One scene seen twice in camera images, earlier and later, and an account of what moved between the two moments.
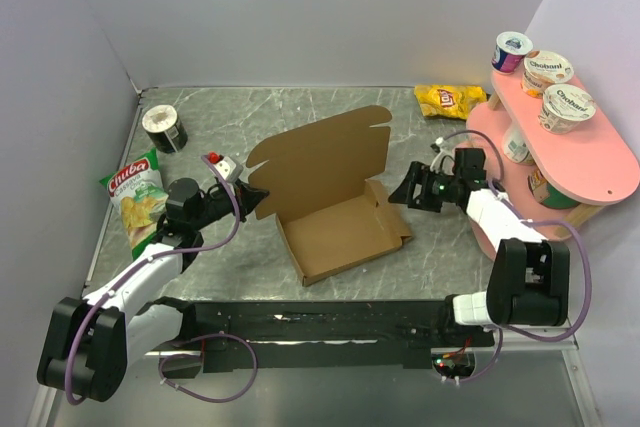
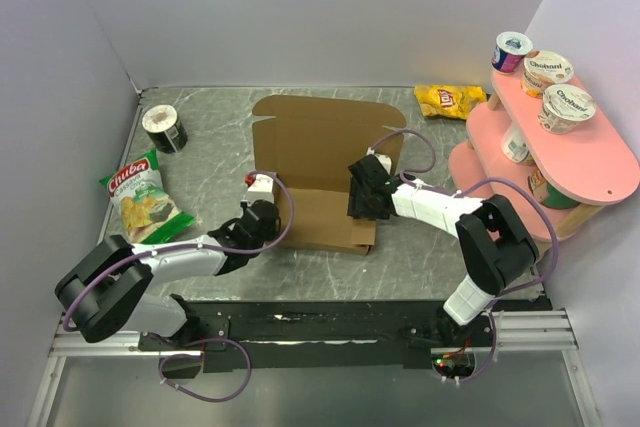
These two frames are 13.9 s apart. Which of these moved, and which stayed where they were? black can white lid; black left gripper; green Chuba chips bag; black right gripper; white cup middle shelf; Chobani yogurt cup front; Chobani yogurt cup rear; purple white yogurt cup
Moved: black left gripper; black right gripper
Stayed: Chobani yogurt cup front; black can white lid; white cup middle shelf; Chobani yogurt cup rear; purple white yogurt cup; green Chuba chips bag
